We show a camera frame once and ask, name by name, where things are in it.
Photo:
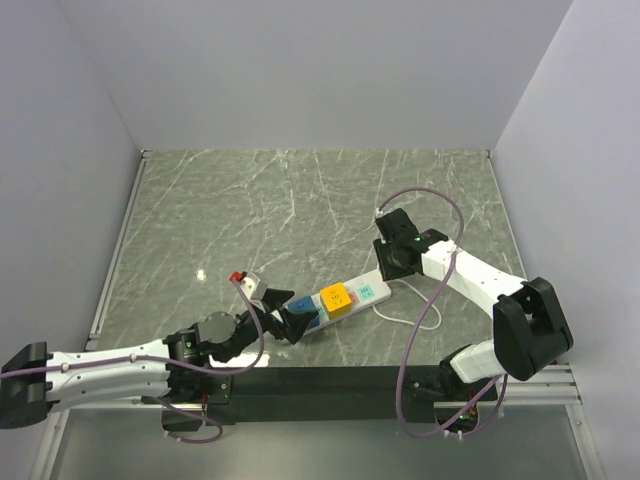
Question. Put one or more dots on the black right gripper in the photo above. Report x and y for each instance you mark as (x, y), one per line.
(387, 272)

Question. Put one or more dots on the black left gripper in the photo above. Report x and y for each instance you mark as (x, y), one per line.
(297, 322)

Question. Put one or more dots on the blue cube socket adapter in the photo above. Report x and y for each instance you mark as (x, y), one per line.
(303, 305)

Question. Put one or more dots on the white power strip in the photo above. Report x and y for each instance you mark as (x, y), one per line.
(366, 291)

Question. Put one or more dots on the yellow cube socket adapter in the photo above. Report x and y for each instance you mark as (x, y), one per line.
(336, 300)

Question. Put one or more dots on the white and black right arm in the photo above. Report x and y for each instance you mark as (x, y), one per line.
(529, 327)

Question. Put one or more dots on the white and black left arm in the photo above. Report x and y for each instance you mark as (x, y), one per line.
(36, 382)

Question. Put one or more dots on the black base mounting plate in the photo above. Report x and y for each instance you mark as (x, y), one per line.
(287, 394)

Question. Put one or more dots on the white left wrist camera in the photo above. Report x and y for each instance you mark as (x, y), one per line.
(252, 285)

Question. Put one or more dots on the aluminium frame rail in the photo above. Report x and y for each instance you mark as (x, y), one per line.
(56, 423)

